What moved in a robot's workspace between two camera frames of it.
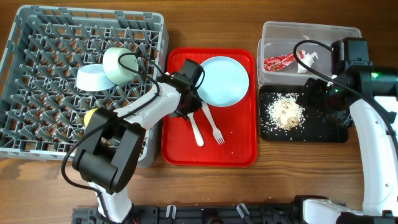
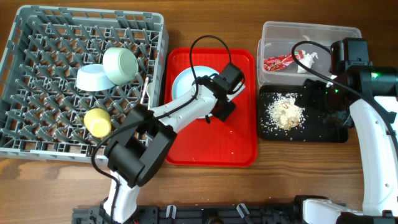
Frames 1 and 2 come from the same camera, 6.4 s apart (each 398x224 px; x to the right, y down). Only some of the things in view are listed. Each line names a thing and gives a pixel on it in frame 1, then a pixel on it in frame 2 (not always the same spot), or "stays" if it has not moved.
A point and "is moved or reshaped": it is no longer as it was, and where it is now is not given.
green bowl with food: [120, 64] stays
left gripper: [196, 106] → [225, 114]
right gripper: [310, 95] stays
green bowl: [92, 77] stays
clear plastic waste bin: [276, 65] stays
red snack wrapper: [276, 63] stays
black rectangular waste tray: [282, 119] stays
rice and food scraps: [285, 112] stays
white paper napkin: [308, 60] stays
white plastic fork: [217, 133] → [144, 90]
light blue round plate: [225, 83] is moved or reshaped
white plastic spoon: [199, 138] → [150, 89]
